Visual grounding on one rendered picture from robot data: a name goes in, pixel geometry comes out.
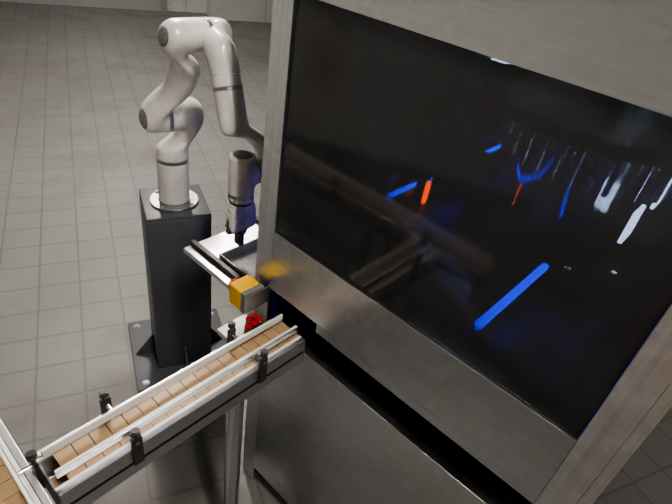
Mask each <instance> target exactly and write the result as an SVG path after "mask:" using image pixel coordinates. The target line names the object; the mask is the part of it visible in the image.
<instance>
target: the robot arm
mask: <svg viewBox="0 0 672 504"><path fill-rule="evenodd" d="M157 37H158V42H159V45H160V47H161V49H162V51H163V52H164V54H165V55H166V56H167V57H168V58H169V59H170V62H169V67H168V70H167V74H166V77H165V80H164V81H163V82H162V83H161V84H160V85H159V86H158V87H157V88H156V89H155V90H154V91H153V92H152V93H151V94H150V95H149V96H148V97H147V98H146V99H145V100H144V102H143V103H142V104H141V107H140V109H139V121H140V124H141V126H142V127H143V128H144V130H146V131H147V132H149V133H153V134H162V133H169V132H171V133H170V134H169V135H167V136H166V137H165V138H164V139H162V140H161V141H160V142H159V143H158V144H157V146H156V164H157V178H158V190H156V191H155V192H154V193H152V194H151V196H150V204H151V205H152V206H153V207H154V208H155V209H157V210H160V211H163V212H169V213H179V212H185V211H188V210H191V209H193V208H194V207H195V206H196V205H197V204H198V196H197V194H196V193H194V192H193V191H191V190H189V157H188V150H189V145H190V143H191V142H192V140H193V139H194V137H195V136H196V135H197V133H198V132H199V130H200V128H201V126H202V124H203V121H204V110H203V108H202V105H201V104H200V102H199V101H198V100H196V99H195V98H193V97H189V96H190V95H191V94H192V92H193V90H194V89H195V86H196V84H197V81H198V78H199V75H200V67H199V64H198V62H197V61H196V59H195V58H194V57H193V56H192V55H191V54H192V53H195V52H204V55H205V57H206V59H207V62H208V66H209V72H210V78H211V83H212V89H213V95H214V100H215V106H216V111H217V117H218V123H219V127H220V130H221V132H222V134H223V135H225V136H228V137H235V138H242V139H245V140H246V141H248V142H249V143H250V144H251V146H252V147H253V149H254V152H255V154H254V153H252V152H250V151H247V150H235V151H232V152H231V153H230V154H229V161H228V199H229V201H228V203H227V207H226V212H225V227H226V233H227V234H228V235H230V234H234V242H235V243H236V244H237V245H238V246H241V245H244V235H245V234H246V231H247V229H248V228H250V227H252V226H254V225H255V223H256V206H255V201H254V190H255V186H256V185H257V184H259V183H261V177H262V161H263V146H264V135H263V134H262V133H261V132H260V131H258V130H257V129H256V128H254V127H253V126H252V125H251V124H250V123H249V121H248V118H247V111H246V104H245V97H244V90H243V83H242V76H241V70H240V63H239V57H238V52H237V49H236V46H235V44H234V42H233V40H232V29H231V26H230V24H229V23H228V22H227V21H226V20H225V19H222V18H218V17H178V18H170V19H167V20H165V21H164V22H163V23H162V24H161V25H160V27H159V29H158V34H157ZM238 85H239V86H238ZM228 86H229V87H228ZM219 87H220V88H219Z"/></svg>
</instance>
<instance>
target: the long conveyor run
mask: <svg viewBox="0 0 672 504"><path fill-rule="evenodd" d="M37 456H38V455H37V451H36V450H33V449H32V450H29V451H27V452H26V453H25V458H24V456H23V455H22V453H21V452H20V450H19V448H18V447H17V445H16V443H15V442H14V440H13V439H12V437H11V435H10V434H9V432H8V431H7V429H6V427H5V426H4V424H3V423H2V421H1V419H0V504H53V503H52V502H51V500H50V498H49V497H48V495H47V493H46V492H45V490H44V488H46V486H45V483H44V480H43V477H42V474H41V471H40V468H39V464H38V462H37V461H36V458H37ZM25 459H26V460H25ZM27 461H28V462H29V463H30V465H29V464H28V463H27Z"/></svg>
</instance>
